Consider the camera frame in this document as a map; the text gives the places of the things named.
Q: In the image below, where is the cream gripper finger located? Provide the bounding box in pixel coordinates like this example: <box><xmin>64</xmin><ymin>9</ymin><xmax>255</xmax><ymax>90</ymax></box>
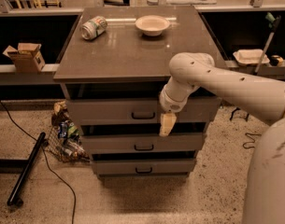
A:
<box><xmin>159</xmin><ymin>112</ymin><xmax>177</xmax><ymax>137</ymax></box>

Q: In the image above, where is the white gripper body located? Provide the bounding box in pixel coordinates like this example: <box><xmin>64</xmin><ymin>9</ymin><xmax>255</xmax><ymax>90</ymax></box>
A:
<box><xmin>159</xmin><ymin>91</ymin><xmax>183</xmax><ymax>113</ymax></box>

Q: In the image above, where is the grey top drawer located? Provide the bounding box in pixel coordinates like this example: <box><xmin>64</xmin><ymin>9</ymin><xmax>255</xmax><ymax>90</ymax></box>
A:
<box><xmin>66</xmin><ymin>97</ymin><xmax>221</xmax><ymax>126</ymax></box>

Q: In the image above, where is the grey drawer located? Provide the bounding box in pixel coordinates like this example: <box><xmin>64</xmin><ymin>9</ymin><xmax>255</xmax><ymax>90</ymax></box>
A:
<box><xmin>92</xmin><ymin>159</ymin><xmax>195</xmax><ymax>175</ymax></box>
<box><xmin>81</xmin><ymin>133</ymin><xmax>204</xmax><ymax>154</ymax></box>
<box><xmin>66</xmin><ymin>97</ymin><xmax>221</xmax><ymax>126</ymax></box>

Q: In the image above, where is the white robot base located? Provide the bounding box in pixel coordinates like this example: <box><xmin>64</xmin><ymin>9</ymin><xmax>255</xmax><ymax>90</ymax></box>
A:
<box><xmin>242</xmin><ymin>118</ymin><xmax>285</xmax><ymax>224</ymax></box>

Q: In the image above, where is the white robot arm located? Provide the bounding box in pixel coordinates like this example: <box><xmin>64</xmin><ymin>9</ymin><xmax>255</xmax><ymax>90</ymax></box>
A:
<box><xmin>160</xmin><ymin>52</ymin><xmax>285</xmax><ymax>126</ymax></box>

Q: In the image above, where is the grey middle drawer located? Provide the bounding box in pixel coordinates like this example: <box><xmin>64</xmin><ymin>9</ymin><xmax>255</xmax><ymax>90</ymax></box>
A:
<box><xmin>81</xmin><ymin>133</ymin><xmax>204</xmax><ymax>154</ymax></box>

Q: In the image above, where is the grey drawer cabinet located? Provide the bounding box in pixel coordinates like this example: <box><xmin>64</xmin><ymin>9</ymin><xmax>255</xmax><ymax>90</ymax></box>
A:
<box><xmin>54</xmin><ymin>6</ymin><xmax>225</xmax><ymax>164</ymax></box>

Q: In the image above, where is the grey bottom drawer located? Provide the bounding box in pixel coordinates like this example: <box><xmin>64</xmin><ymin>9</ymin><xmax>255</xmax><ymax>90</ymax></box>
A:
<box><xmin>92</xmin><ymin>159</ymin><xmax>195</xmax><ymax>175</ymax></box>

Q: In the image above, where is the open cardboard box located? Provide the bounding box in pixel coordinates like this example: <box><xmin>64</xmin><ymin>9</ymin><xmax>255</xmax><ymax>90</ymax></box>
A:
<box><xmin>3</xmin><ymin>43</ymin><xmax>45</xmax><ymax>73</ymax></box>

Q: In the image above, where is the white paper bowl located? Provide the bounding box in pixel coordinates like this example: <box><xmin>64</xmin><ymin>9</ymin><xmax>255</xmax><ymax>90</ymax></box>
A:
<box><xmin>135</xmin><ymin>15</ymin><xmax>170</xmax><ymax>36</ymax></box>

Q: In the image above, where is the white takeout container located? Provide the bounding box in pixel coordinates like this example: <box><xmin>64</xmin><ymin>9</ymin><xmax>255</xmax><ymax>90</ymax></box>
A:
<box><xmin>233</xmin><ymin>49</ymin><xmax>263</xmax><ymax>66</ymax></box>

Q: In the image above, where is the crushed green soda can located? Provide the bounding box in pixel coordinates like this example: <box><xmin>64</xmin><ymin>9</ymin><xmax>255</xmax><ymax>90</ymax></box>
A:
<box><xmin>81</xmin><ymin>16</ymin><xmax>107</xmax><ymax>40</ymax></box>

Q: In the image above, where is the yellow tape measure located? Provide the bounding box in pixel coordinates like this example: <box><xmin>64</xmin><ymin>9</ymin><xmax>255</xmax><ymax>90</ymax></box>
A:
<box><xmin>270</xmin><ymin>55</ymin><xmax>283</xmax><ymax>66</ymax></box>

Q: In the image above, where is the grabber reacher tool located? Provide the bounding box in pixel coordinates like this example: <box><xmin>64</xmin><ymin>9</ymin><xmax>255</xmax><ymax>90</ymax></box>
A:
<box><xmin>252</xmin><ymin>12</ymin><xmax>281</xmax><ymax>76</ymax></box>

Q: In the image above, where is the black metal pole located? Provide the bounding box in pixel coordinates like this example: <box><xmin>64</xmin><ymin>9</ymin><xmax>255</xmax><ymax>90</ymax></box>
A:
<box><xmin>7</xmin><ymin>133</ymin><xmax>46</xmax><ymax>206</ymax></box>

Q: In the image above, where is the black power adapter cable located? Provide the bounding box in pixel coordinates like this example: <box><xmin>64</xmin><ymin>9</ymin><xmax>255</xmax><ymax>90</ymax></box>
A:
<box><xmin>242</xmin><ymin>132</ymin><xmax>262</xmax><ymax>150</ymax></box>

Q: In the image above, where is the black floor cable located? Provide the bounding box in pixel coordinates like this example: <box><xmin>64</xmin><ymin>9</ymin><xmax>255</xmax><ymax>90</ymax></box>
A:
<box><xmin>0</xmin><ymin>91</ymin><xmax>78</xmax><ymax>224</ymax></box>

